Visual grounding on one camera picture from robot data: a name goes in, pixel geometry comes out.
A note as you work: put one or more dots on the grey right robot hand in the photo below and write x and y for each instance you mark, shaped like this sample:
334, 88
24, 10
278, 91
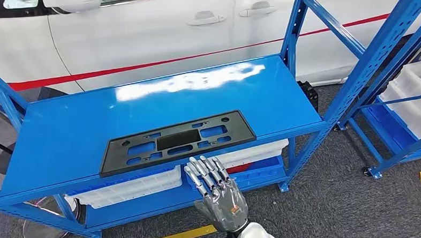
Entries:
223, 206

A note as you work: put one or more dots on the black plastic plate holder part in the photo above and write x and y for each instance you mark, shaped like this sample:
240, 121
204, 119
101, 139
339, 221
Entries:
177, 139

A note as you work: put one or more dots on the blue metal shelf rack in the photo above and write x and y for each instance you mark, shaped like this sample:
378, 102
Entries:
125, 118
366, 141

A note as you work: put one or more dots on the red object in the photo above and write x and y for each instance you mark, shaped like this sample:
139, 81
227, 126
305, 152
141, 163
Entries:
239, 168

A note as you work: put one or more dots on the white car with red stripe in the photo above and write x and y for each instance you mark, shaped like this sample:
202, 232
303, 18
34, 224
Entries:
139, 36

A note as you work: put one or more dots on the large white plastic crate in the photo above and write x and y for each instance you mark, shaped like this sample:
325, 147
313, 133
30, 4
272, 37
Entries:
416, 112

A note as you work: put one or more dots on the dark stanchion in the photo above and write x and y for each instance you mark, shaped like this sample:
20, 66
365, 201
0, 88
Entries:
6, 162

